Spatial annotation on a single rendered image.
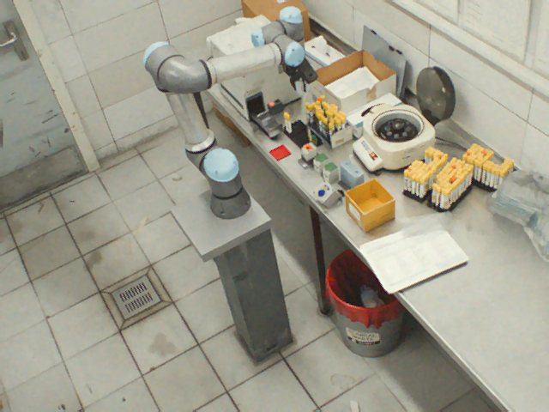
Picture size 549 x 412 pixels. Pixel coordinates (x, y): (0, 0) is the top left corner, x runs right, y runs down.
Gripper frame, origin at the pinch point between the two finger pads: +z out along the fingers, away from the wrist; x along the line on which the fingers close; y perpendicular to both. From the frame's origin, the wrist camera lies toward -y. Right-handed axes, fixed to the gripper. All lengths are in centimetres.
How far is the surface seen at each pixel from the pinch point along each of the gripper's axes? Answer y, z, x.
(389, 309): -58, 72, 5
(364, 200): -40.0, 24.4, 1.8
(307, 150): -9.6, 18.4, 6.6
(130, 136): 161, 106, 43
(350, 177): -32.3, 18.2, 2.2
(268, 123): 18.2, 21.1, 9.0
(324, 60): 39, 21, -34
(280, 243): 32, 114, 8
